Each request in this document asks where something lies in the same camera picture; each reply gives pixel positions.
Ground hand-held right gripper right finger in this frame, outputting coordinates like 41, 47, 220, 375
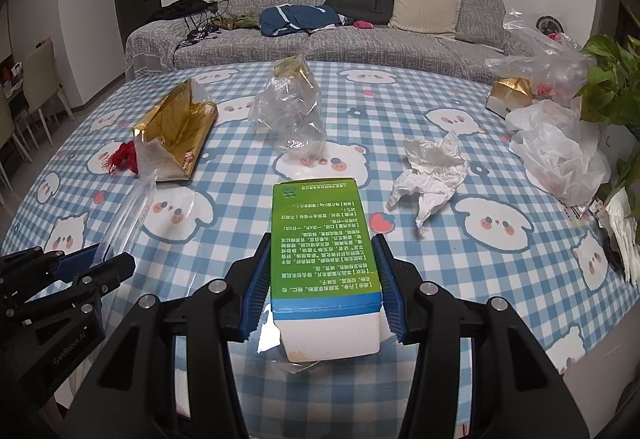
372, 233, 591, 439

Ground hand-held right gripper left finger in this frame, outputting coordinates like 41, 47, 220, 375
62, 231, 275, 439

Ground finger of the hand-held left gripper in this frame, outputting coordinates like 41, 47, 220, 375
35, 253, 136, 315
0, 246, 96, 300

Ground long clear plastic sleeve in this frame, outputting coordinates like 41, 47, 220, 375
90, 172, 158, 270

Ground green carton box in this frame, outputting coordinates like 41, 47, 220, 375
270, 178, 383, 362

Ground red tassel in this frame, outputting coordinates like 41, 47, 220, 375
102, 140, 141, 177

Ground white tissue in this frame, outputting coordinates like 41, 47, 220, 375
386, 132, 468, 236

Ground blue checkered bear tablecloth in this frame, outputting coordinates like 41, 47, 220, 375
0, 62, 640, 415

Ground small foil packet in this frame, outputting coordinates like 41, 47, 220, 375
570, 199, 606, 222

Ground white plastic bag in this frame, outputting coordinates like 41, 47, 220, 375
505, 99, 612, 207

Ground gold box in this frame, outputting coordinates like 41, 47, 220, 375
486, 76, 535, 115

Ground white paper napkins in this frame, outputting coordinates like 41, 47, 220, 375
602, 189, 640, 285

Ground white plant pot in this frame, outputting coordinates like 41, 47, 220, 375
595, 112, 633, 180

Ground green cloth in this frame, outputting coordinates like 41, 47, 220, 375
220, 13, 262, 31

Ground dark blue jacket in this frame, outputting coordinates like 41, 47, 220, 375
259, 5, 346, 38

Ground black clothing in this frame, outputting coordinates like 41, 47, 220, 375
145, 0, 221, 25

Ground large clear plastic bag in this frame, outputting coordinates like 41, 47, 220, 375
485, 8, 598, 107

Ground beige cushion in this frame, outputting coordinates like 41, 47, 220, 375
387, 0, 463, 40

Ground green potted plant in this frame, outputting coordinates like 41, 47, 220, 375
575, 34, 640, 210

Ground black round clock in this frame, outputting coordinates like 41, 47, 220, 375
536, 14, 566, 35

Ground black cables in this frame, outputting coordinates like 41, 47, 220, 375
185, 2, 228, 45

